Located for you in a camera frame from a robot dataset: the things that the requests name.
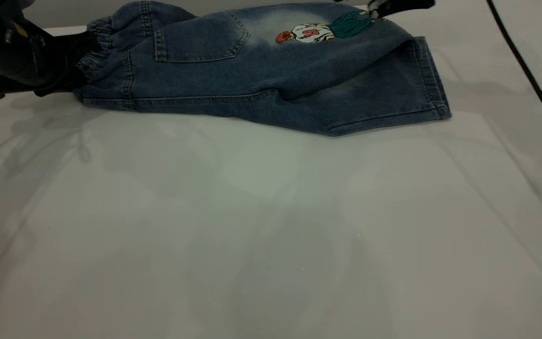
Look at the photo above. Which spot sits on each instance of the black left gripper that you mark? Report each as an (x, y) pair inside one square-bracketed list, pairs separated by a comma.
[(17, 56)]

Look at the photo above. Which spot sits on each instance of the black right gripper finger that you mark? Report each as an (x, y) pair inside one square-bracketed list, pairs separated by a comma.
[(402, 4)]

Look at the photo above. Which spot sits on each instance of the blue denim pants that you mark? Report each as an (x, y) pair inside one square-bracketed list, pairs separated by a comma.
[(252, 80)]

